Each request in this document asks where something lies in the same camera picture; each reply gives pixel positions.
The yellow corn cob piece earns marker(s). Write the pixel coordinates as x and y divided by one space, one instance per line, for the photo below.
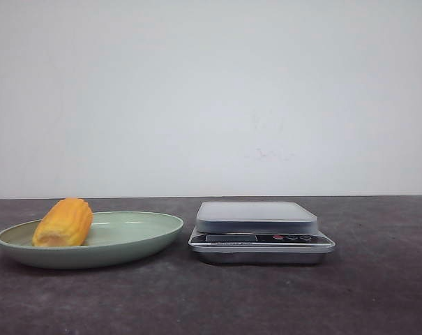
67 223

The silver digital kitchen scale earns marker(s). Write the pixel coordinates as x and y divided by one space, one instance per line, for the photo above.
258 232

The green shallow plate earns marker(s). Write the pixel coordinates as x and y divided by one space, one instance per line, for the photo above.
115 237

